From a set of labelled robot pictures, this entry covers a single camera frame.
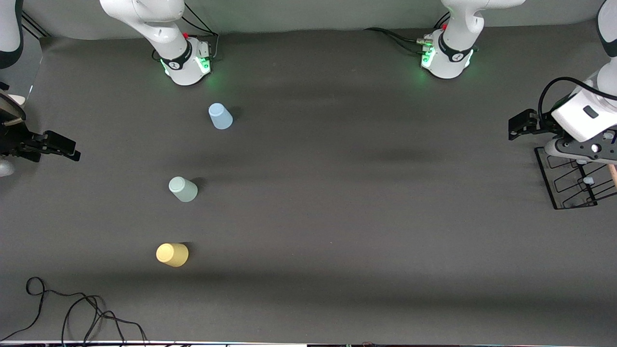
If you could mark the pale green plastic cup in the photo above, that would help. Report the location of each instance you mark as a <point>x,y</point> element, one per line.
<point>183,189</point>

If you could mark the dark grey table cloth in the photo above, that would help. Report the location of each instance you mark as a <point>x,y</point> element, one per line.
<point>337,193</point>

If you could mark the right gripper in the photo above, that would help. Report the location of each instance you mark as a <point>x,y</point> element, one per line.
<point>15,140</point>

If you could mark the yellow plastic cup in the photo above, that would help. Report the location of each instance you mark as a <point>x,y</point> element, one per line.
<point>172,255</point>

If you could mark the black frame bar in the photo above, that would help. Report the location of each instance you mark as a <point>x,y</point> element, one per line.
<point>34,26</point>

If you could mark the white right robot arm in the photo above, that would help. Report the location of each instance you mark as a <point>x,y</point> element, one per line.
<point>185,62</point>

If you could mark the light blue plastic cup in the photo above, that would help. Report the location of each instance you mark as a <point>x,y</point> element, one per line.
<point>221,117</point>

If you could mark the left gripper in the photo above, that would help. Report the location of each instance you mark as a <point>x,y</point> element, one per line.
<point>543,126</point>

